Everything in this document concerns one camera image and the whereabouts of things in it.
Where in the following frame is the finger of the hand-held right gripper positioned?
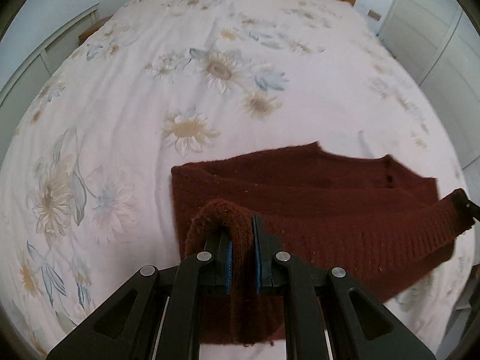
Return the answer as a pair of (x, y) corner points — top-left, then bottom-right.
(450, 188), (480, 229)

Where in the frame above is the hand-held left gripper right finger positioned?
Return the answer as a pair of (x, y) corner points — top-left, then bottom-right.
(251, 215), (437, 360)

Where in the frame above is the white floral bed blanket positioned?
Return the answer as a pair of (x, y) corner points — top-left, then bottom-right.
(0, 0), (477, 360)

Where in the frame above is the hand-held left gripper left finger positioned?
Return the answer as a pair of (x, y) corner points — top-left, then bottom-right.
(46, 229), (235, 360)

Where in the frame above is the wooden nightstand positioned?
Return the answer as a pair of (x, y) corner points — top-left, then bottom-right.
(78, 17), (113, 44)

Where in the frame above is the white slatted wall panel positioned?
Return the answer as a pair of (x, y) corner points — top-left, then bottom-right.
(0, 4), (100, 102)

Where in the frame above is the dark red knit sweater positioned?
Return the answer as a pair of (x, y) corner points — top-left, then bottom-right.
(170, 141), (471, 347)

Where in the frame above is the white wardrobe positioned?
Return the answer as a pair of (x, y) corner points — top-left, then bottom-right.
(377, 0), (480, 169)

